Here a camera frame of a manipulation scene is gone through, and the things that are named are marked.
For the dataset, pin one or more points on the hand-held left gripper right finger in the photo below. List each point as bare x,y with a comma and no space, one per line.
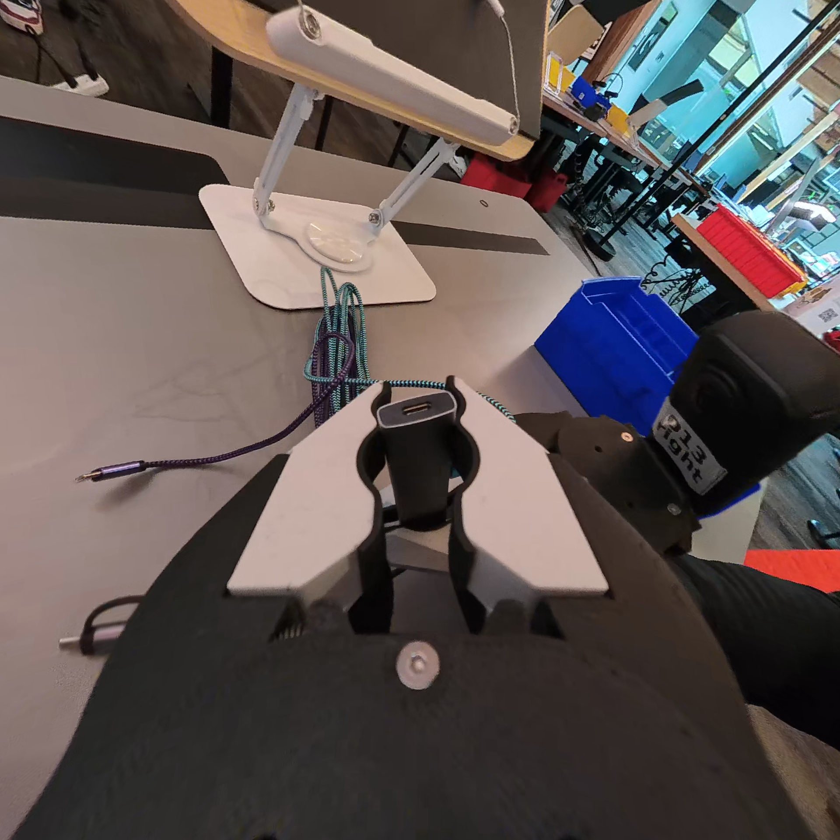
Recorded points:
525,512

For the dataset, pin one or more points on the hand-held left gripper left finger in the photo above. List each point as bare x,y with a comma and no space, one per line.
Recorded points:
308,512

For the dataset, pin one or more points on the black usb-c port adapter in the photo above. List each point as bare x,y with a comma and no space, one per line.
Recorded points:
413,459

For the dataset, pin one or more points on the person's right forearm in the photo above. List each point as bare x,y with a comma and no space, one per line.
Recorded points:
774,643

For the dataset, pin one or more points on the red plastic crate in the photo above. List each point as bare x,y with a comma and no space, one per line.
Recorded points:
741,243

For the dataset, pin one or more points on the blue plastic bin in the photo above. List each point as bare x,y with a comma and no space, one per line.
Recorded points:
610,341

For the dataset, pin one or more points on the wooden workbench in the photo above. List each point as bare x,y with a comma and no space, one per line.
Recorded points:
686,229

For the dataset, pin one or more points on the orange traffic cone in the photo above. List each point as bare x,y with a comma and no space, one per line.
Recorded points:
800,568

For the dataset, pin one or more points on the black floor lamp stand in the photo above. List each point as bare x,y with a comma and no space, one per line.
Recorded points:
598,244

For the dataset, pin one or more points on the white folding stand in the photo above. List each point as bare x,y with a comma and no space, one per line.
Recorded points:
295,262

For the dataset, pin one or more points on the wooden edged display board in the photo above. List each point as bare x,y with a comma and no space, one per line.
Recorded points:
426,39

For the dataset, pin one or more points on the white power strip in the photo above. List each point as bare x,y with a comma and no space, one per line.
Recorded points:
82,85

